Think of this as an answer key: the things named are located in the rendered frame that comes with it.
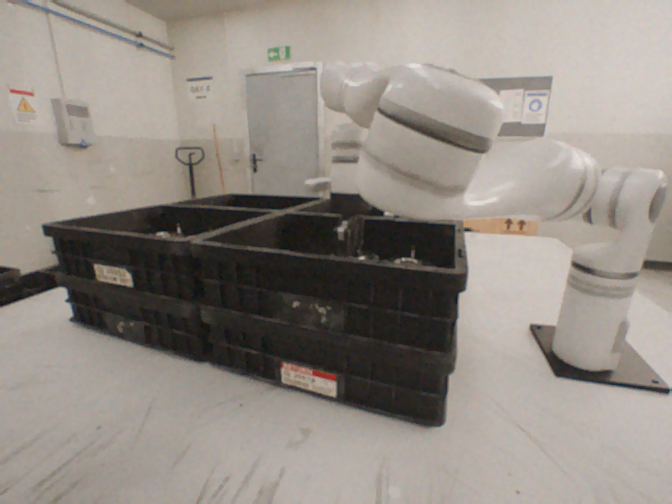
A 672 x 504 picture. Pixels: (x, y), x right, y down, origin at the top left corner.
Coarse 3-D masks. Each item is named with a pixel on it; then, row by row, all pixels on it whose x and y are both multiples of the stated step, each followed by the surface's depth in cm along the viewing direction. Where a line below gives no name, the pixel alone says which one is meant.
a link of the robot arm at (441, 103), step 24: (360, 72) 37; (384, 72) 27; (408, 72) 20; (432, 72) 19; (456, 72) 20; (360, 96) 34; (384, 96) 22; (408, 96) 20; (432, 96) 19; (456, 96) 19; (480, 96) 19; (360, 120) 37; (408, 120) 20; (432, 120) 20; (456, 120) 19; (480, 120) 19; (456, 144) 20; (480, 144) 21
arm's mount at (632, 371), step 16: (544, 336) 60; (544, 352) 56; (624, 352) 54; (560, 368) 51; (576, 368) 51; (624, 368) 51; (640, 368) 50; (608, 384) 48; (624, 384) 48; (640, 384) 47; (656, 384) 47
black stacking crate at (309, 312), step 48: (240, 240) 57; (288, 240) 73; (384, 240) 65; (432, 240) 61; (240, 288) 46; (288, 288) 43; (336, 288) 41; (384, 288) 38; (384, 336) 40; (432, 336) 38
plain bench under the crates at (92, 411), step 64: (512, 256) 115; (0, 320) 68; (64, 320) 69; (512, 320) 69; (640, 320) 68; (0, 384) 48; (64, 384) 49; (128, 384) 49; (192, 384) 49; (256, 384) 50; (512, 384) 49; (576, 384) 49; (0, 448) 37; (64, 448) 38; (128, 448) 38; (192, 448) 38; (256, 448) 38; (320, 448) 38; (384, 448) 38; (448, 448) 38; (512, 448) 38; (576, 448) 38; (640, 448) 37
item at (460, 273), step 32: (256, 224) 61; (416, 224) 62; (448, 224) 59; (192, 256) 47; (224, 256) 44; (256, 256) 42; (288, 256) 40; (320, 256) 39; (416, 288) 35; (448, 288) 34
